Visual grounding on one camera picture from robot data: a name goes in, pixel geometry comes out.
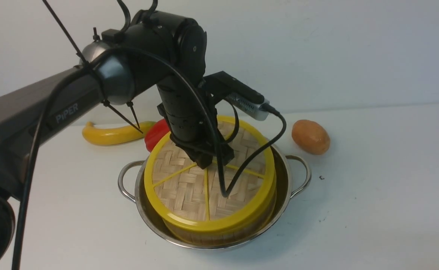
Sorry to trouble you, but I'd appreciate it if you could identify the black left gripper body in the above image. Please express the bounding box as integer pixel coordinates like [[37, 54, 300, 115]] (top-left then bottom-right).
[[156, 15, 215, 160]]

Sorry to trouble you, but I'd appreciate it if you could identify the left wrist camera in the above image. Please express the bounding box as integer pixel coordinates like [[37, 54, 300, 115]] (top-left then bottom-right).
[[201, 71, 269, 121]]

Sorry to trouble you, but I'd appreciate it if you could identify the yellow banana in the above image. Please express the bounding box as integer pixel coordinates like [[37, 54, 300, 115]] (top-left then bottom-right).
[[82, 121, 156, 146]]

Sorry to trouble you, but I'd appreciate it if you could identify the red bell pepper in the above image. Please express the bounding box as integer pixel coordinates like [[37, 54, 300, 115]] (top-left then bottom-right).
[[144, 118, 170, 152]]

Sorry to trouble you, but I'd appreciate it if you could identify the brown potato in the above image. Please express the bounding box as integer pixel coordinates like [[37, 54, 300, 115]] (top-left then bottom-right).
[[291, 119, 331, 155]]

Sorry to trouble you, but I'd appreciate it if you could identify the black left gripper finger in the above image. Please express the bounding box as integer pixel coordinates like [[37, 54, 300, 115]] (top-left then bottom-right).
[[192, 148, 214, 169], [214, 150, 235, 166]]

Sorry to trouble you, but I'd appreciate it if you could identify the stainless steel pot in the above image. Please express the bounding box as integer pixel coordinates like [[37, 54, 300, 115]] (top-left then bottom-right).
[[117, 145, 312, 251]]

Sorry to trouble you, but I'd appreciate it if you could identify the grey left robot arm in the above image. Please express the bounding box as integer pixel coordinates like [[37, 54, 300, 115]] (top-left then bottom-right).
[[0, 7, 233, 269]]

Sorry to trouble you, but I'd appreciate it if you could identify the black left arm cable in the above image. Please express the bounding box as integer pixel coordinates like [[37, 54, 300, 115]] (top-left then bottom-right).
[[11, 47, 287, 270]]

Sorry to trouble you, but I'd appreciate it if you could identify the yellow-rimmed bamboo steamer basket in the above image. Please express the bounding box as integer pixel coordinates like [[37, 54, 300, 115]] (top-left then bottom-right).
[[153, 175, 277, 245]]

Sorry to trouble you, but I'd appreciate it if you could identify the yellow-rimmed bamboo steamer lid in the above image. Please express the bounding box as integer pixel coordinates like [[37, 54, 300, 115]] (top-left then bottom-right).
[[143, 133, 275, 234]]

